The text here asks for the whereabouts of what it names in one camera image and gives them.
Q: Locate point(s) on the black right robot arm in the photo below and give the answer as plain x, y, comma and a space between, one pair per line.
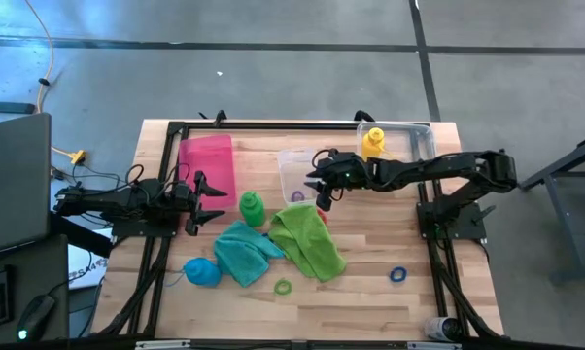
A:
467, 167

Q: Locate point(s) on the red coil wristband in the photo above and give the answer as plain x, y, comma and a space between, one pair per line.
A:
324, 217

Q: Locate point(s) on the dark metal bench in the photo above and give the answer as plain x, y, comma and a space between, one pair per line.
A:
564, 194

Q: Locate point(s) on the green coil wristband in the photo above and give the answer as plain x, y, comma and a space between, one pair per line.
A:
275, 287

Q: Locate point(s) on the printed white paper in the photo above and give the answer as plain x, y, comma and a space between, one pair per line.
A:
86, 269

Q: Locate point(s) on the green plastic sports bottle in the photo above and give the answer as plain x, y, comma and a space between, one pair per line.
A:
252, 209

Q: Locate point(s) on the aluminium frame rail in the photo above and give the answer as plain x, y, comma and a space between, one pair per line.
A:
161, 345

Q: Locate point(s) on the large clear plastic bin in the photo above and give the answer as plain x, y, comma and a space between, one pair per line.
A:
404, 141

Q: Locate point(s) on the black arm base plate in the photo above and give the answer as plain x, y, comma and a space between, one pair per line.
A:
467, 228
137, 229

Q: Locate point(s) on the silver metal bracket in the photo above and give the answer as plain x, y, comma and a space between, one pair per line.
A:
433, 346

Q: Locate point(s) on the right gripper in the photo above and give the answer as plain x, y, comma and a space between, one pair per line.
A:
351, 172

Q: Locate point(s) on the black computer mouse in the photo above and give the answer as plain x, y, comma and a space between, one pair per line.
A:
35, 316

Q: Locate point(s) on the pink plastic bin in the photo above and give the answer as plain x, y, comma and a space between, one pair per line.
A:
215, 160

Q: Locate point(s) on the small clear plastic bin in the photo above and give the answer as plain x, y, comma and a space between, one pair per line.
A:
292, 170

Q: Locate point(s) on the teal microfibre towel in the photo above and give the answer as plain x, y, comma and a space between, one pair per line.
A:
244, 253

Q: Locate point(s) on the black aluminium table frame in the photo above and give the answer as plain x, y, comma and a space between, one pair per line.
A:
273, 125

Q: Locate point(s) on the grey laptop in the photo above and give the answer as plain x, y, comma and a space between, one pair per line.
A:
15, 185

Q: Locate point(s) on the flat black floor bar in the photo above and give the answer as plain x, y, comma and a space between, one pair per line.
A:
6, 107

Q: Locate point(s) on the white can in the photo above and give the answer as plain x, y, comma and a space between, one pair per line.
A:
440, 329

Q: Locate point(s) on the green microfibre towel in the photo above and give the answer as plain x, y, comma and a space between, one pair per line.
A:
307, 243

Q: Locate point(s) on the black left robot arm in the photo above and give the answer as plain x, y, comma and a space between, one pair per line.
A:
127, 199

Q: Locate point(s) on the yellow plastic sports bottle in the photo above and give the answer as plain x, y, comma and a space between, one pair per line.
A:
372, 143

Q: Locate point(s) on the dark grey desk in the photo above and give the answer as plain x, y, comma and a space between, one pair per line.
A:
40, 272

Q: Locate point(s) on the blue plastic sports bottle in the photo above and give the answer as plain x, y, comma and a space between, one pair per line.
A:
202, 272

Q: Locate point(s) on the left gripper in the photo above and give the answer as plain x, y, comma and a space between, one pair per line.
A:
193, 199

